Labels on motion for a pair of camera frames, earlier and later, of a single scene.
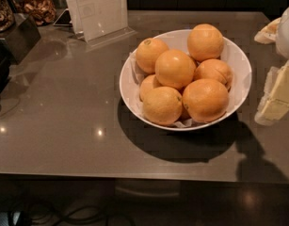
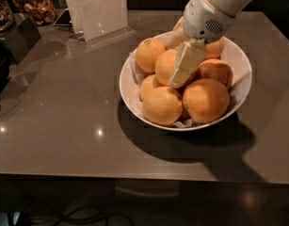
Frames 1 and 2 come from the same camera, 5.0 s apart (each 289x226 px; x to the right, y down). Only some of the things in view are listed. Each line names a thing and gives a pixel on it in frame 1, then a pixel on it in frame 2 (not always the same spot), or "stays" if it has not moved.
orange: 162,105 stays
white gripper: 287,32 -> 204,18
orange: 212,69 stays
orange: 175,69 stays
